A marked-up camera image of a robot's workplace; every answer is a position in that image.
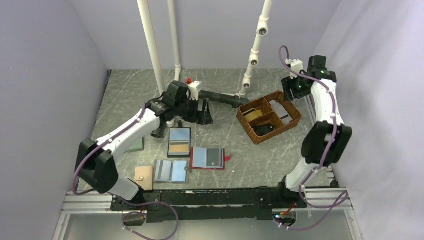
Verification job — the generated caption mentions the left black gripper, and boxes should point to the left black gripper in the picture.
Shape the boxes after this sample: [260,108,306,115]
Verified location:
[174,95,213,125]

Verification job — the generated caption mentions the red leather card holder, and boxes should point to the red leather card holder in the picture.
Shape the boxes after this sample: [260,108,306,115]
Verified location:
[189,146,232,170]

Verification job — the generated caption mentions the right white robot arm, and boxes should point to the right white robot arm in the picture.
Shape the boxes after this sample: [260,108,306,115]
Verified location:
[275,55,353,208]

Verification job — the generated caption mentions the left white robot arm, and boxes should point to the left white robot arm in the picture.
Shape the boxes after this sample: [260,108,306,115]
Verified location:
[72,81,211,210]

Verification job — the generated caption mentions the silver cards in basket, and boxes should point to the silver cards in basket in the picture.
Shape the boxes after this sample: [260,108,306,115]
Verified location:
[269,100,293,125]

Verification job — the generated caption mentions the blue card holder orange card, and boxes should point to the blue card holder orange card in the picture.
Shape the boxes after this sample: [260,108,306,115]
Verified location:
[167,127,191,158]

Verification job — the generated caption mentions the gold cards in basket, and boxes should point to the gold cards in basket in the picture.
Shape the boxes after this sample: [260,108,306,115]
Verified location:
[242,108,263,122]

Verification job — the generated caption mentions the black cards in basket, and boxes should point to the black cards in basket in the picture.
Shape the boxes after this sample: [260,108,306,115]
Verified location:
[252,123,275,137]

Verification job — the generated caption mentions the open blue grey card holder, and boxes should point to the open blue grey card holder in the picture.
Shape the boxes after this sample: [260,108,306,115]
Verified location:
[153,159,190,184]

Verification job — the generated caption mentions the green card holder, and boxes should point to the green card holder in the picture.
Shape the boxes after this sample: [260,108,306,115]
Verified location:
[126,137,145,153]

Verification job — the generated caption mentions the beige snap card holder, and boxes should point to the beige snap card holder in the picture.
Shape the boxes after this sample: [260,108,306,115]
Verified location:
[133,166,154,191]

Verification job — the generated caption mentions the brown wicker divided basket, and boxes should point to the brown wicker divided basket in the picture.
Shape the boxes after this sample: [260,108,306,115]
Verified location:
[236,91,302,145]

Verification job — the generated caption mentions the white pole with fittings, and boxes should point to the white pole with fittings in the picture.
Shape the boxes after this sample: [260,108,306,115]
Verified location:
[238,0,274,97]

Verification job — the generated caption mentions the white rear pole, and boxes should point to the white rear pole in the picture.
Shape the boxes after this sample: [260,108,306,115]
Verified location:
[167,0,182,81]

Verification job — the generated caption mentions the white front pole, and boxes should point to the white front pole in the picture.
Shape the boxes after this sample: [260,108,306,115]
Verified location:
[137,0,165,95]

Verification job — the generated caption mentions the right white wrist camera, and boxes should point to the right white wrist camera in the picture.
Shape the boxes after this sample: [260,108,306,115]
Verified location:
[285,59,304,73]

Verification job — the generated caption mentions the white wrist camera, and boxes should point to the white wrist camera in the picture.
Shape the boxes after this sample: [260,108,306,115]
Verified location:
[185,77,201,101]
[285,59,304,73]

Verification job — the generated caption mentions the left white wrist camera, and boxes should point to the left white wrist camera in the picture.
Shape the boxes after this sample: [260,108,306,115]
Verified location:
[185,77,201,101]

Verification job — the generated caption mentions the black corrugated hose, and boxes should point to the black corrugated hose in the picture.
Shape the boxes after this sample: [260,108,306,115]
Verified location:
[150,90,251,139]

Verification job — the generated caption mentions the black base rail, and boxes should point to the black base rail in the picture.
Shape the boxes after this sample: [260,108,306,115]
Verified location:
[110,187,307,223]

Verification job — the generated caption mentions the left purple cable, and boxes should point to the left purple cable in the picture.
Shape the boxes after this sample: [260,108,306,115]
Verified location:
[71,101,148,196]

